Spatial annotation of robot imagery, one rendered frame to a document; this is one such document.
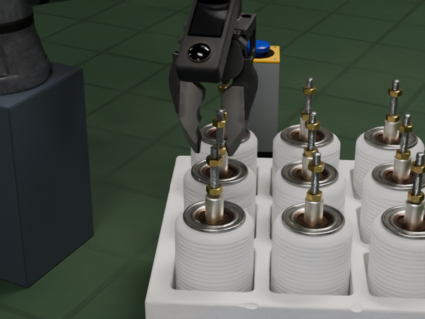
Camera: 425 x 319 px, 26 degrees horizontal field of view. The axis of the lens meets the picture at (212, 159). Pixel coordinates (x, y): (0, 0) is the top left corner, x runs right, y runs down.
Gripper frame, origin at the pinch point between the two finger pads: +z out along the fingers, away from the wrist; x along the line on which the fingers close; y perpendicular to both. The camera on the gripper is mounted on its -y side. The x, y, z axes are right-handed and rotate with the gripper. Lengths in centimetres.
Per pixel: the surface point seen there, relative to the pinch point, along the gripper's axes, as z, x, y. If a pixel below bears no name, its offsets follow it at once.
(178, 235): 11.1, 3.7, -2.1
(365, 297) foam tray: 16.9, -18.7, -1.6
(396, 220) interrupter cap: 9.6, -21.4, 4.5
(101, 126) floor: 35, 41, 76
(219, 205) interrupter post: 7.6, -0.9, 0.0
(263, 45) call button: 1.8, 1.1, 40.8
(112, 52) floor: 35, 53, 120
